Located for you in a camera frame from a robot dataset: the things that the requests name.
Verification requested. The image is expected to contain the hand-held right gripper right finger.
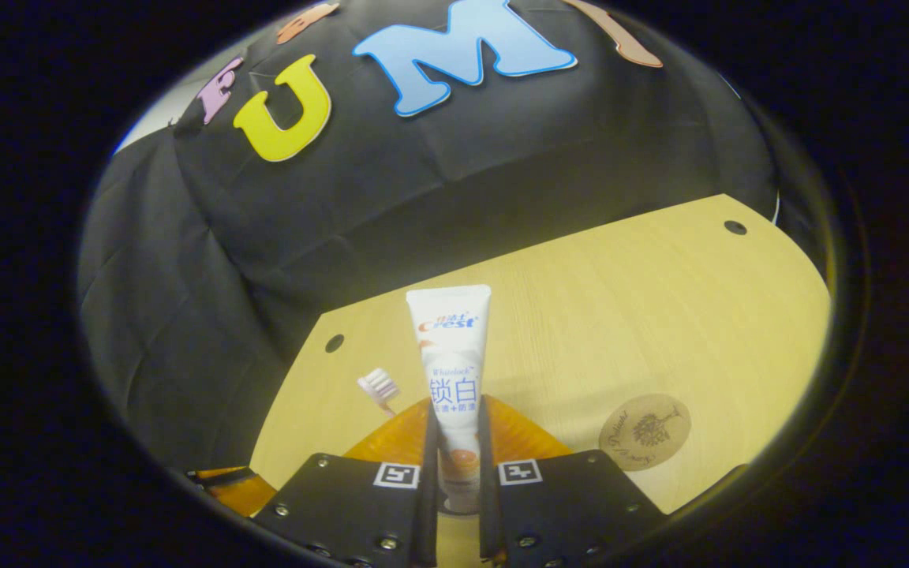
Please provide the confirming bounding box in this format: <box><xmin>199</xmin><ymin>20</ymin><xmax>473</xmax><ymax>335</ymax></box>
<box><xmin>477</xmin><ymin>394</ymin><xmax>668</xmax><ymax>568</ymax></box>

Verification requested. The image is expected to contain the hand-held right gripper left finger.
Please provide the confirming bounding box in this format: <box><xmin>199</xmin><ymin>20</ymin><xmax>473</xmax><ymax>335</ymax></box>
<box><xmin>253</xmin><ymin>397</ymin><xmax>440</xmax><ymax>568</ymax></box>

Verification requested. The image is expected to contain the pale pink toothbrush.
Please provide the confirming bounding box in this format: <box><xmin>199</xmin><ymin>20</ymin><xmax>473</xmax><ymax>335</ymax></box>
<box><xmin>357</xmin><ymin>368</ymin><xmax>402</xmax><ymax>417</ymax></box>

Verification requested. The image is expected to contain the white toothpaste tube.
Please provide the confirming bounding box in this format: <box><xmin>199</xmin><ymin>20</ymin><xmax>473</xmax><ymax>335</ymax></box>
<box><xmin>406</xmin><ymin>284</ymin><xmax>493</xmax><ymax>515</ymax></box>

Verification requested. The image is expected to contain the round wooden coaster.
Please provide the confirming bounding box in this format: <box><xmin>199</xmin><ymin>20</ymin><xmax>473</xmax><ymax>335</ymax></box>
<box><xmin>599</xmin><ymin>394</ymin><xmax>692</xmax><ymax>472</ymax></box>

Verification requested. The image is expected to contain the light wooden desktop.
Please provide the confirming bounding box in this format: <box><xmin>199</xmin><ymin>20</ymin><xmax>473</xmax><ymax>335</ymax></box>
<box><xmin>249</xmin><ymin>193</ymin><xmax>832</xmax><ymax>568</ymax></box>

